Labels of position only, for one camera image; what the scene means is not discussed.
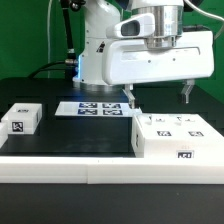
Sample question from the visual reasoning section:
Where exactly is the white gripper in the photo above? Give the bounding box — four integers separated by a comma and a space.
102, 13, 214, 109

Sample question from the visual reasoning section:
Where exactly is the white cabinet body box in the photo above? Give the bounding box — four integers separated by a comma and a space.
131, 114, 224, 160

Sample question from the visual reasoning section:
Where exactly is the small white cabinet top block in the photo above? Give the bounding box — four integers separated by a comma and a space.
1, 103, 42, 134

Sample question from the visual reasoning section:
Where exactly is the white marker base sheet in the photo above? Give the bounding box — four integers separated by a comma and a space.
55, 101, 142, 117

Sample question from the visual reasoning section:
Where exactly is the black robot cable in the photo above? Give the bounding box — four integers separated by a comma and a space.
27, 0, 86, 80

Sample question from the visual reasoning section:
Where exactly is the white cable on wall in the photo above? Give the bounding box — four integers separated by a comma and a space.
46, 0, 54, 79

